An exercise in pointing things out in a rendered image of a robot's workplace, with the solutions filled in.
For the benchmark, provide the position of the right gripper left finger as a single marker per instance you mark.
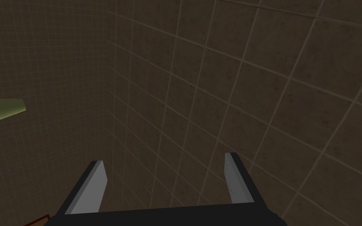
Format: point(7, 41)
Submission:
point(88, 191)

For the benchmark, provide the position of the green shade lamp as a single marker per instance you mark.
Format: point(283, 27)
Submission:
point(6, 109)

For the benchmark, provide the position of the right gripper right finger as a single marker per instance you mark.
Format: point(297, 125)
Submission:
point(240, 185)

